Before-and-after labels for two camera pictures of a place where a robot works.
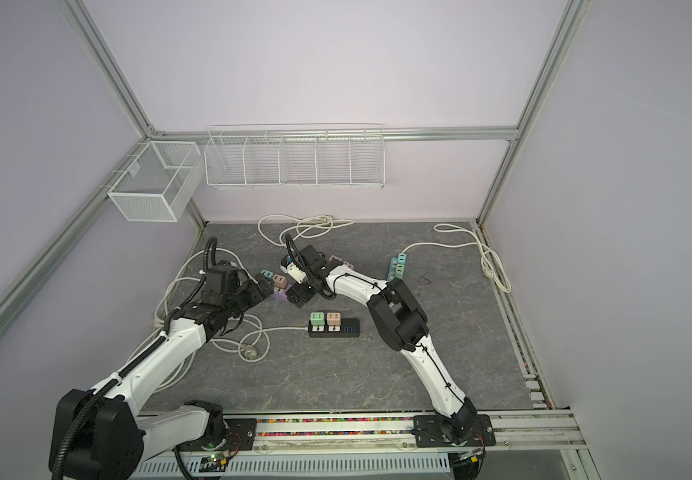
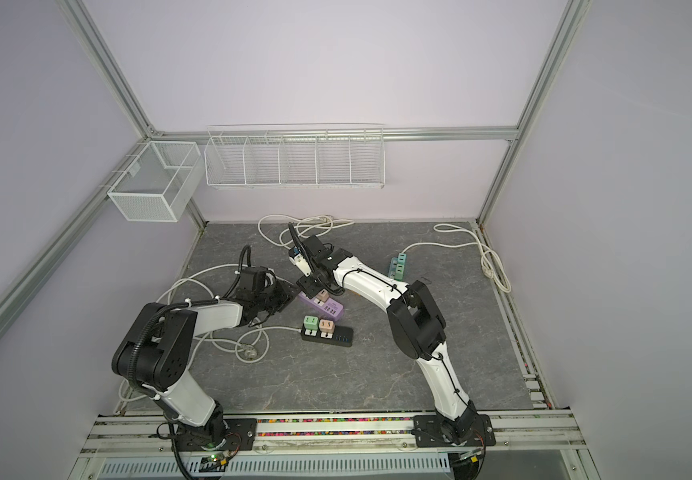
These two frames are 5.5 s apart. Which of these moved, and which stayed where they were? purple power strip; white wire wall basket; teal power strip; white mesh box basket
Moved: purple power strip
Stayed: white mesh box basket; white wire wall basket; teal power strip
